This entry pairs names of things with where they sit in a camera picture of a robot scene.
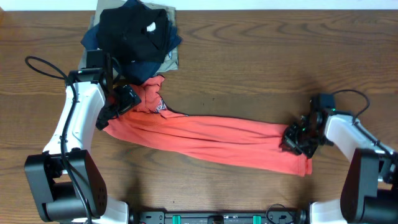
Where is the red t-shirt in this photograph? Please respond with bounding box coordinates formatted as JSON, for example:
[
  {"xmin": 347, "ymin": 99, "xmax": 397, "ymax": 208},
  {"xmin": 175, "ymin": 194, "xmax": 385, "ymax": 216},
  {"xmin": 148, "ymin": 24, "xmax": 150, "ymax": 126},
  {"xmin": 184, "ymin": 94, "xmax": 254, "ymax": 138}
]
[{"xmin": 104, "ymin": 75, "xmax": 312, "ymax": 177}]

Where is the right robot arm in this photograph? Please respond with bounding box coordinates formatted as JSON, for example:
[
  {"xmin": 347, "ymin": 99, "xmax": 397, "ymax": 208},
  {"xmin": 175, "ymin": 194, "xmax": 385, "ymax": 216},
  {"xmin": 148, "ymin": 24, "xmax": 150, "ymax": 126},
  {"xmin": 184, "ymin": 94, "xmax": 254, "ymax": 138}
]
[{"xmin": 281, "ymin": 93, "xmax": 397, "ymax": 223}]

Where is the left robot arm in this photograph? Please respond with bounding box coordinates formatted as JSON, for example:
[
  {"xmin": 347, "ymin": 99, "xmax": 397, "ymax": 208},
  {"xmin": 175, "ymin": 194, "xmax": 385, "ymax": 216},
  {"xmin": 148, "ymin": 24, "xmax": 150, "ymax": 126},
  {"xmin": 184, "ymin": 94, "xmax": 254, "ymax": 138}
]
[{"xmin": 24, "ymin": 50, "xmax": 141, "ymax": 223}]

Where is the navy folded garment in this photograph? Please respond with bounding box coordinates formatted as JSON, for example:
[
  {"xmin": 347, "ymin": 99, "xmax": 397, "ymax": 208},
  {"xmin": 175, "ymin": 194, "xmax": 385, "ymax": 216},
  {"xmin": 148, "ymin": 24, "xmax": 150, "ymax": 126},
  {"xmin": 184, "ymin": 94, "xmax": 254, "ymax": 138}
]
[{"xmin": 80, "ymin": 0, "xmax": 183, "ymax": 85}]

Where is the khaki folded garment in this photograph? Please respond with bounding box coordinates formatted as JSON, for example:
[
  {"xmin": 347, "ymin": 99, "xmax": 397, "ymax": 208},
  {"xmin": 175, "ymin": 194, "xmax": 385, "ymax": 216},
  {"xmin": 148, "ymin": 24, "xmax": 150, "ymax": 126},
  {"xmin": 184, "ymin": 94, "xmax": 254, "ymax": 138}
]
[{"xmin": 77, "ymin": 0, "xmax": 180, "ymax": 75}]

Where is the black folded garment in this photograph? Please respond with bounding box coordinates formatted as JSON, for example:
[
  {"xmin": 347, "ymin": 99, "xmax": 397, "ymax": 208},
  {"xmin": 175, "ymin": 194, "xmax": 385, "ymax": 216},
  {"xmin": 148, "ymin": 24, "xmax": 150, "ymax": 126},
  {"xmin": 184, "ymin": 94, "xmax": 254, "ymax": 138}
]
[{"xmin": 96, "ymin": 5, "xmax": 169, "ymax": 63}]

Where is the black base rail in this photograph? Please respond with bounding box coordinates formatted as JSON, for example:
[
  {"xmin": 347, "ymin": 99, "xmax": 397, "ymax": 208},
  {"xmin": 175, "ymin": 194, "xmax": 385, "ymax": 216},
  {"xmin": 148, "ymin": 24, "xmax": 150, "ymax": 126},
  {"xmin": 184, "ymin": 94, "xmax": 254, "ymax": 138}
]
[{"xmin": 129, "ymin": 209, "xmax": 310, "ymax": 224}]

